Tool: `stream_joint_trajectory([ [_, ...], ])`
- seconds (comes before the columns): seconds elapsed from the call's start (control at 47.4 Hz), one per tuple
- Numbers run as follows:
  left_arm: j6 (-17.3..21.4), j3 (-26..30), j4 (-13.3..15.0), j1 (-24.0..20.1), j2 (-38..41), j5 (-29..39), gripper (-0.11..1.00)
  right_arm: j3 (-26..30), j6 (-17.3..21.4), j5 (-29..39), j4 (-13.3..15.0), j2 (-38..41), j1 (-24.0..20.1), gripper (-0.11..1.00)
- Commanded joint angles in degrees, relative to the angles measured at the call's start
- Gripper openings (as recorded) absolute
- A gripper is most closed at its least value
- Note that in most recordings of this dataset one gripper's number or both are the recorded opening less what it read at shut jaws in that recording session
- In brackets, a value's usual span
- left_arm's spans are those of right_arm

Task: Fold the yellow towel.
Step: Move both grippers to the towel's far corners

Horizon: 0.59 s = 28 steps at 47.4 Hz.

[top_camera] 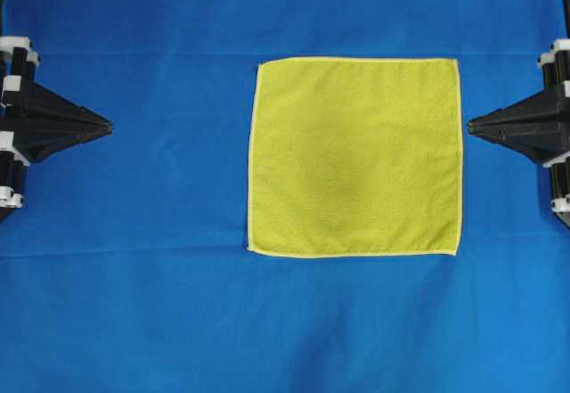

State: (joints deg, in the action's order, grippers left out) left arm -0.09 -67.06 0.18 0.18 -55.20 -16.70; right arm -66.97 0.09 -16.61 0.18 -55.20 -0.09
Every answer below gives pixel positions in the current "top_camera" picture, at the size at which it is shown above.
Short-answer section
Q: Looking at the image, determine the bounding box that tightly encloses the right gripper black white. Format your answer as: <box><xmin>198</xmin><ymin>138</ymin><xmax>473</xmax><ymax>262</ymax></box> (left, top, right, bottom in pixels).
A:
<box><xmin>468</xmin><ymin>38</ymin><xmax>569</xmax><ymax>227</ymax></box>

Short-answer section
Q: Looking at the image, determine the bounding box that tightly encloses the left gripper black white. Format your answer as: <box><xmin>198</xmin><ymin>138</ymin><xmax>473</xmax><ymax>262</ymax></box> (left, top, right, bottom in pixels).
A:
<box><xmin>1</xmin><ymin>36</ymin><xmax>113</xmax><ymax>221</ymax></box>

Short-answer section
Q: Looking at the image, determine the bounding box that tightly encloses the yellow-green microfiber towel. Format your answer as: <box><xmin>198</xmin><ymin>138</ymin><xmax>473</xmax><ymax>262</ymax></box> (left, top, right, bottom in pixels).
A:
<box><xmin>247</xmin><ymin>57</ymin><xmax>463</xmax><ymax>258</ymax></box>

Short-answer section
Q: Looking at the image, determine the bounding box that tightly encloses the blue table cloth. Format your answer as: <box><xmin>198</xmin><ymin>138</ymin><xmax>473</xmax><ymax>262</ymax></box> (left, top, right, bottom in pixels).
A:
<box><xmin>1</xmin><ymin>0</ymin><xmax>569</xmax><ymax>392</ymax></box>

